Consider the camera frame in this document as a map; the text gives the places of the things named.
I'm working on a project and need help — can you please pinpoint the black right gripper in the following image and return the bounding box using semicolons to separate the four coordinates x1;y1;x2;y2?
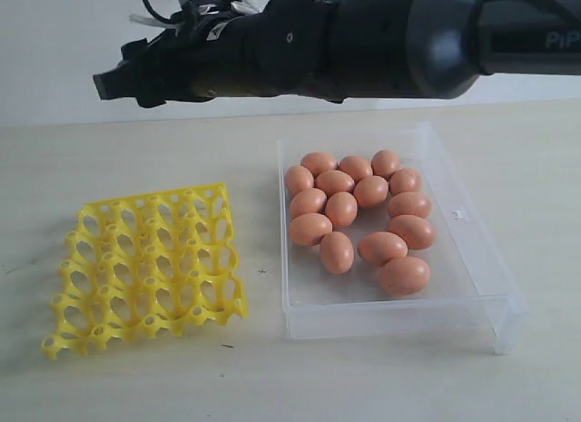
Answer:
93;13;272;108

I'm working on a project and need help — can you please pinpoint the brown egg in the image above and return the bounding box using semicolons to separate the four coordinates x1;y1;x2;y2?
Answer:
387;215;436;250
289;188;327;219
389;168;421;196
315;170;355;196
324;191;358;229
379;256;431;297
320;231;354;275
300;152;339;177
371;150;401;180
358;231;408;267
339;155;373;182
387;191;432;219
289;213;333;247
284;165;314;196
353;175;389;209

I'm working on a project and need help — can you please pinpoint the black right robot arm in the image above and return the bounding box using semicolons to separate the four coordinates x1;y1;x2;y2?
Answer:
94;0;580;108

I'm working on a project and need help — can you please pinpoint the yellow plastic egg tray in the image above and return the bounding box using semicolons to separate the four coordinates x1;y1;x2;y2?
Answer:
42;183;247;360

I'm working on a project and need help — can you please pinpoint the clear plastic box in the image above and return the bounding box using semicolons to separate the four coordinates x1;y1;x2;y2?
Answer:
278;124;527;355

